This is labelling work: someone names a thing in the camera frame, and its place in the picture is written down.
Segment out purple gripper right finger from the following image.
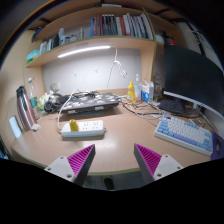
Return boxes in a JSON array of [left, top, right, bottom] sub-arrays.
[[134, 144, 183, 184]]

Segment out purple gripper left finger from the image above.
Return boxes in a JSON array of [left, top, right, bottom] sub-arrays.
[[45, 145, 96, 186]]

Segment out yellow charger plug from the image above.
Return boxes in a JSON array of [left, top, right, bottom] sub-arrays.
[[69, 119, 79, 131]]

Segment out white power strip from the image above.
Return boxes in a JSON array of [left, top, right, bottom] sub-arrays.
[[61, 120, 105, 137]]

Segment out blue white mechanical keyboard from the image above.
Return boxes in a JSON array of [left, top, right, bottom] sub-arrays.
[[154, 116, 213, 156]]

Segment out black stickered laptop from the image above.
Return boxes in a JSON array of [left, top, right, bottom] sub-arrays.
[[62, 92, 118, 114]]

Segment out white small device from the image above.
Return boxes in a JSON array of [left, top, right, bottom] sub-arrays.
[[9, 117, 22, 138]]

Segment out black headphones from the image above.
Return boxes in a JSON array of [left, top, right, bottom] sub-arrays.
[[44, 94, 68, 113]]

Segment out purple mouse pad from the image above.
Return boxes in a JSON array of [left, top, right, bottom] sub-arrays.
[[210, 131, 224, 160]]

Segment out yellow squeeze bottle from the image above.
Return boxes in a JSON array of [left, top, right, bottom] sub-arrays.
[[127, 82, 136, 103]]

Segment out blue white carton box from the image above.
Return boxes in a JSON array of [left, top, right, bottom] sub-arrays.
[[141, 81, 154, 102]]

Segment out clear spray bottle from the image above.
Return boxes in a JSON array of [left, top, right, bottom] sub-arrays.
[[134, 74, 141, 99]]

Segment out clear plastic water bottle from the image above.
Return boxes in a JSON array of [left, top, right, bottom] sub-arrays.
[[28, 78, 41, 120]]

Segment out black curved monitor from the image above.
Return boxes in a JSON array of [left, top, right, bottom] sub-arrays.
[[164, 45, 224, 119]]

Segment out white LED light bar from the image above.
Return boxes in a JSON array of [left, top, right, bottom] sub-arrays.
[[58, 45, 111, 58]]

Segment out wooden shelf unit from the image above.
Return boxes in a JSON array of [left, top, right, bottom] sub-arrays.
[[25, 0, 186, 95]]

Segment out row of books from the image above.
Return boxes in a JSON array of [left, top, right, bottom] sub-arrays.
[[90, 13, 154, 40]]

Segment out white power strip cable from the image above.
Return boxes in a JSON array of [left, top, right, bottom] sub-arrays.
[[56, 88, 81, 132]]

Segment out white hanging cable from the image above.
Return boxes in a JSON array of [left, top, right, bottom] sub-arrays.
[[106, 46, 128, 90]]

